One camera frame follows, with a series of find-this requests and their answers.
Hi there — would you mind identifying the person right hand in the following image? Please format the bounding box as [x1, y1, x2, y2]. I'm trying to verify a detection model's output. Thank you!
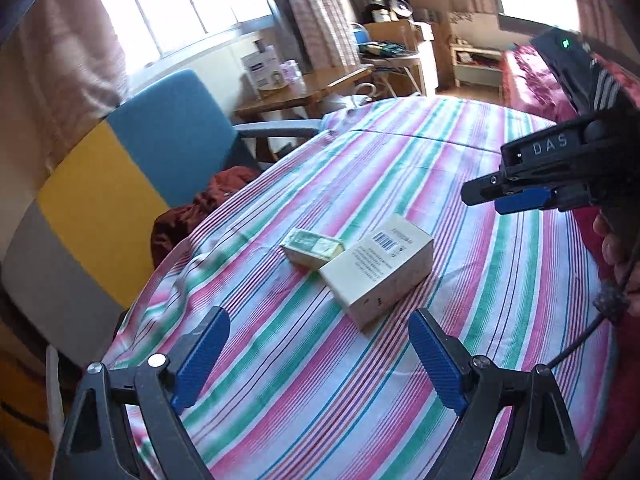
[593, 214, 640, 318]

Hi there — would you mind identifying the red blanket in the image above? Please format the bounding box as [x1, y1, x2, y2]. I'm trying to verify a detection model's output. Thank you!
[502, 44, 639, 479]

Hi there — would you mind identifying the white cardboard box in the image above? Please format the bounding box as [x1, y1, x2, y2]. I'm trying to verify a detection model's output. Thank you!
[319, 214, 434, 328]

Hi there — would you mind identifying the grey yellow blue chair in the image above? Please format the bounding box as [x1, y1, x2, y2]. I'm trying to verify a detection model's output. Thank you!
[0, 68, 327, 430]

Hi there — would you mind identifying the dark red cloth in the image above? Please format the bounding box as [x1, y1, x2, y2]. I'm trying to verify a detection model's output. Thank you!
[150, 166, 262, 268]

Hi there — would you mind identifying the cluttered shelf unit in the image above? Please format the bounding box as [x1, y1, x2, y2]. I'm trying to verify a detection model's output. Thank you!
[349, 0, 504, 97]

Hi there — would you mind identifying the striped tablecloth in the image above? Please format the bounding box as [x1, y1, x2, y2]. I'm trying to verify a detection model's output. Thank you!
[105, 98, 600, 479]

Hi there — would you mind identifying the small green box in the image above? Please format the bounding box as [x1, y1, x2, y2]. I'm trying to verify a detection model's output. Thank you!
[280, 229, 345, 271]

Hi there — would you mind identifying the pink curtain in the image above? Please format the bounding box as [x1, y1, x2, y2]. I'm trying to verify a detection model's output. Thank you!
[288, 0, 360, 70]

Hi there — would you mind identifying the white product box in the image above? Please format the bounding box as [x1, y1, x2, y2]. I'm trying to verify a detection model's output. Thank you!
[241, 44, 288, 92]

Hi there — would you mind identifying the black cable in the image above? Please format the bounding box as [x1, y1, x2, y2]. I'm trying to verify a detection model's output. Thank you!
[546, 238, 640, 371]

